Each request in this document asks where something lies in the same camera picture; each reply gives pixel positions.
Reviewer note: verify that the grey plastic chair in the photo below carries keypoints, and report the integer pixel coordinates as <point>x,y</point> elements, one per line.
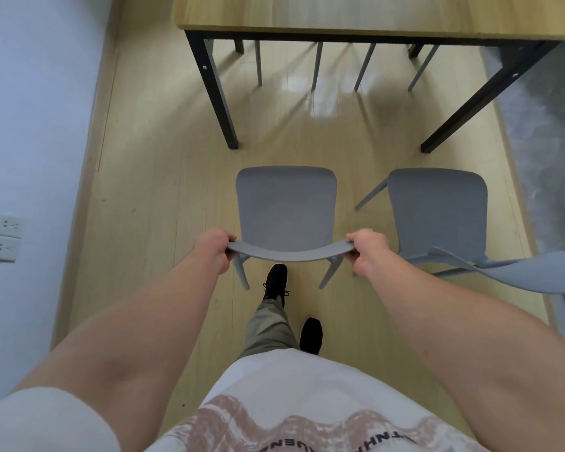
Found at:
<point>438,211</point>
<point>286,207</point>

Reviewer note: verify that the person's right forearm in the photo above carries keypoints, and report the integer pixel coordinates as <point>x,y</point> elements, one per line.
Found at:
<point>461,334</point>

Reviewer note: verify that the white wall socket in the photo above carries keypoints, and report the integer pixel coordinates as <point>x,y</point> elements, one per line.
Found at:
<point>8,225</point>
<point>2,248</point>

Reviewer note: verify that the person's right thumb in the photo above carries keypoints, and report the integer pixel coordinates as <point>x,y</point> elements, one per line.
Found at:
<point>357,237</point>

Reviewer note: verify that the white printed t-shirt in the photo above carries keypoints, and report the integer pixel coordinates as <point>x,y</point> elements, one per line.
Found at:
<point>310,400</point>

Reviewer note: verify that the person's left hand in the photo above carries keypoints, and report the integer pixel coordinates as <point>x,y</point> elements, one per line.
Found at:
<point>209,251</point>

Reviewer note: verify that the person's black shoe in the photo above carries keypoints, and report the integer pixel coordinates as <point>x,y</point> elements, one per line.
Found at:
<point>311,336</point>
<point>276,280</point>

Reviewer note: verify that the person's black right shoe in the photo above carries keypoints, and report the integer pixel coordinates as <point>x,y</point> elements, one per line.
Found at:
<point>311,336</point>

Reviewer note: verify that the person's right hand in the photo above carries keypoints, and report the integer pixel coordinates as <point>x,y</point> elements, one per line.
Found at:
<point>374,254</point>

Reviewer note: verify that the person's black left shoe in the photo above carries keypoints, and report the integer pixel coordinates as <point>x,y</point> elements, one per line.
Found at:
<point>276,280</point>

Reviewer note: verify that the olive trouser leg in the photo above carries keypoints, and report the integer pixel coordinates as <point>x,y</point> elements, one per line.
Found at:
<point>268,327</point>

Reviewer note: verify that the person's left thumb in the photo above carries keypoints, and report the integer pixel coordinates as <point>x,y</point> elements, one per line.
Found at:
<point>227,237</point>

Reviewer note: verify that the grey carpet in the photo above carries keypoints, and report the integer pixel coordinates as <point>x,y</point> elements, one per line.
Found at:
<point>541,136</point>

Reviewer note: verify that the person's left forearm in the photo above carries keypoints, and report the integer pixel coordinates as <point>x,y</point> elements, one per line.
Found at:
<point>136,334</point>

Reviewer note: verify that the wooden table with black frame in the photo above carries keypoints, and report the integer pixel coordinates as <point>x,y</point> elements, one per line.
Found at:
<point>358,14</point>

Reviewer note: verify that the grey chair with metal legs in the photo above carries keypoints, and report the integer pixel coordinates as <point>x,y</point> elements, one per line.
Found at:
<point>316,65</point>
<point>365,65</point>

